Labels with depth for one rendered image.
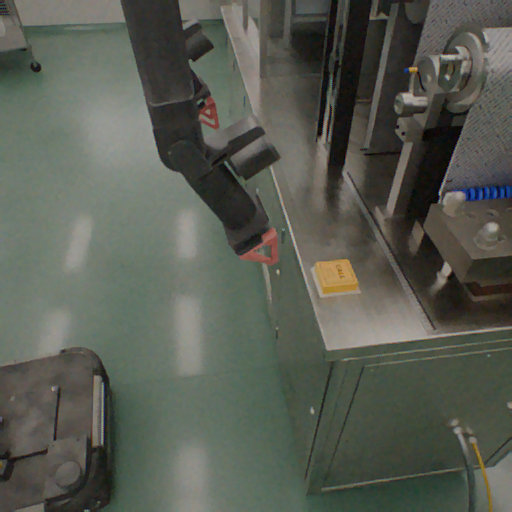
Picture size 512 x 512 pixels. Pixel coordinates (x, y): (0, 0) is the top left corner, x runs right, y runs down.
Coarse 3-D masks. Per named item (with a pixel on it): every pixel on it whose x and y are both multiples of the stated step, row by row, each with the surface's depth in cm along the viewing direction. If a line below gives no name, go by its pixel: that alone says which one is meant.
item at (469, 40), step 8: (456, 40) 73; (464, 40) 71; (472, 40) 69; (448, 48) 75; (472, 48) 69; (472, 56) 69; (480, 56) 68; (480, 64) 68; (472, 72) 70; (472, 80) 70; (464, 88) 72; (472, 88) 70; (448, 96) 77; (456, 96) 75; (464, 96) 72
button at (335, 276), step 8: (320, 264) 83; (328, 264) 83; (336, 264) 83; (344, 264) 83; (320, 272) 82; (328, 272) 82; (336, 272) 82; (344, 272) 82; (352, 272) 82; (320, 280) 81; (328, 280) 80; (336, 280) 80; (344, 280) 80; (352, 280) 80; (320, 288) 81; (328, 288) 80; (336, 288) 80; (344, 288) 80; (352, 288) 81
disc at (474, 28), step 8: (464, 24) 71; (472, 24) 69; (456, 32) 73; (464, 32) 71; (472, 32) 69; (480, 32) 67; (448, 40) 76; (480, 40) 67; (488, 40) 66; (480, 48) 68; (488, 48) 66; (488, 56) 66; (488, 64) 66; (480, 72) 68; (480, 80) 68; (480, 88) 69; (472, 96) 71; (448, 104) 78; (456, 104) 75; (464, 104) 73; (472, 104) 71; (456, 112) 76
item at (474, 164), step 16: (480, 112) 73; (496, 112) 73; (464, 128) 75; (480, 128) 75; (496, 128) 75; (464, 144) 77; (480, 144) 77; (496, 144) 78; (464, 160) 79; (480, 160) 80; (496, 160) 80; (448, 176) 81; (464, 176) 82; (480, 176) 83; (496, 176) 83
